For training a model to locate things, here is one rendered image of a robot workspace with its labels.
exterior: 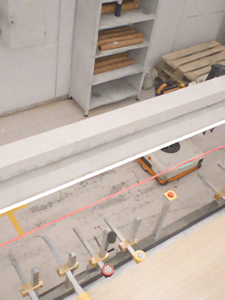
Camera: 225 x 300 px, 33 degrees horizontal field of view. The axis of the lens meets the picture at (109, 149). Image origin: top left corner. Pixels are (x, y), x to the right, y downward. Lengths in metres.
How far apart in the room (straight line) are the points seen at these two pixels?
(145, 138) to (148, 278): 1.55
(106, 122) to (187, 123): 0.34
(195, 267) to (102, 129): 1.83
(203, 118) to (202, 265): 1.58
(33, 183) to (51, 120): 3.91
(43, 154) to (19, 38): 3.27
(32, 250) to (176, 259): 1.48
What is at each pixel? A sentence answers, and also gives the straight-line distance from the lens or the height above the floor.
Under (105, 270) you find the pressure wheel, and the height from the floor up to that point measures 0.90.
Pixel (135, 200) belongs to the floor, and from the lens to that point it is 4.17.
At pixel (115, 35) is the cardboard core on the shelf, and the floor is 0.96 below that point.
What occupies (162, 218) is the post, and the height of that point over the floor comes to 0.98.
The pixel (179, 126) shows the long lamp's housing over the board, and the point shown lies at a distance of 1.32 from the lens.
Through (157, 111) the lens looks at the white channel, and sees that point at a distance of 1.21.
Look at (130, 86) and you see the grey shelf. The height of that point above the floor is 0.14.
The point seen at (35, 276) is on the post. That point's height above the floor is 1.09.
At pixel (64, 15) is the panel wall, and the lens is 4.67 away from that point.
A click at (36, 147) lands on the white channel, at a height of 2.46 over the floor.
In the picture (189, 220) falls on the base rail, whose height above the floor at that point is 0.70.
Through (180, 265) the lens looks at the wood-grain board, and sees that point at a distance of 2.75.
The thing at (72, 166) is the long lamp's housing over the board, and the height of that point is 2.37.
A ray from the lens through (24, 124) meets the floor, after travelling 4.88.
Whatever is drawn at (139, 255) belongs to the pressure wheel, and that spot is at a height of 0.91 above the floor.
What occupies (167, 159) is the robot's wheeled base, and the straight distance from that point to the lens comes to 4.29.
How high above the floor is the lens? 3.17
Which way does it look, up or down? 43 degrees down
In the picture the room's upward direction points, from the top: 11 degrees clockwise
